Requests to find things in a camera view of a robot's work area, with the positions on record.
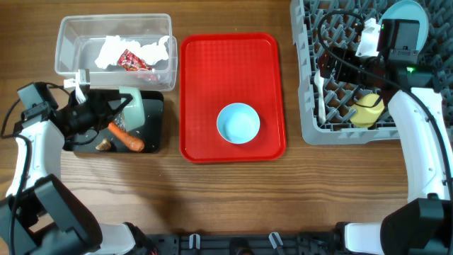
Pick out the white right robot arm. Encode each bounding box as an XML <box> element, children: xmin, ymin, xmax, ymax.
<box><xmin>314</xmin><ymin>18</ymin><xmax>452</xmax><ymax>254</ymax></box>

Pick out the red plastic tray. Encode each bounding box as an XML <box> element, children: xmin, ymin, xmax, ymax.
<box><xmin>179</xmin><ymin>33</ymin><xmax>286</xmax><ymax>163</ymax></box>

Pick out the brown food scrap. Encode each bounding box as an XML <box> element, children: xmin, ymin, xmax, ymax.
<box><xmin>96</xmin><ymin>138</ymin><xmax>112</xmax><ymax>152</ymax></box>

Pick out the light blue bowl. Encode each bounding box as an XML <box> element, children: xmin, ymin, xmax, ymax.
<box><xmin>216</xmin><ymin>103</ymin><xmax>260</xmax><ymax>145</ymax></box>

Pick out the green bowl with rice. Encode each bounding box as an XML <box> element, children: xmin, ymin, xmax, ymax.
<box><xmin>119</xmin><ymin>86</ymin><xmax>145</xmax><ymax>131</ymax></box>

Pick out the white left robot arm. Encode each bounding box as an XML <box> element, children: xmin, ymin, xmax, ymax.
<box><xmin>1</xmin><ymin>81</ymin><xmax>156</xmax><ymax>254</ymax></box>

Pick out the white tissue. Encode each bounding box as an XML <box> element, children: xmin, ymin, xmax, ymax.
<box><xmin>95</xmin><ymin>35</ymin><xmax>170</xmax><ymax>69</ymax></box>

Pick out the yellow plastic cup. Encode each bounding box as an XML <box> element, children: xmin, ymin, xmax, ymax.
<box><xmin>350</xmin><ymin>93</ymin><xmax>384</xmax><ymax>128</ymax></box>

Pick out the light blue plate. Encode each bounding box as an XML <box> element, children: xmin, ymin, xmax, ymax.
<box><xmin>379</xmin><ymin>0</ymin><xmax>429</xmax><ymax>51</ymax></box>

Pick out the grey dishwasher rack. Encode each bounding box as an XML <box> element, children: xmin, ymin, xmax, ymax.
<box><xmin>289</xmin><ymin>0</ymin><xmax>452</xmax><ymax>145</ymax></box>

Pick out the clear plastic bin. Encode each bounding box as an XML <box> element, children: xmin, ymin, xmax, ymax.
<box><xmin>55</xmin><ymin>13</ymin><xmax>178</xmax><ymax>91</ymax></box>

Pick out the white plastic spoon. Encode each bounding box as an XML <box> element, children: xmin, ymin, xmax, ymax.
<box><xmin>314</xmin><ymin>70</ymin><xmax>326</xmax><ymax>125</ymax></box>

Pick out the red snack wrapper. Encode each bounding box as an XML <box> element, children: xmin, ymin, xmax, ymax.
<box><xmin>117</xmin><ymin>50</ymin><xmax>151</xmax><ymax>71</ymax></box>

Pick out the orange carrot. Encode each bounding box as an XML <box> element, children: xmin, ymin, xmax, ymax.
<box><xmin>108</xmin><ymin>122</ymin><xmax>145</xmax><ymax>152</ymax></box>

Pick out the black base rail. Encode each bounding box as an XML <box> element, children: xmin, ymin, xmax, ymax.
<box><xmin>148</xmin><ymin>232</ymin><xmax>348</xmax><ymax>255</ymax></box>

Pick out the black plastic bin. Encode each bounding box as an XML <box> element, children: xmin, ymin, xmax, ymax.
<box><xmin>63</xmin><ymin>91</ymin><xmax>164</xmax><ymax>153</ymax></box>

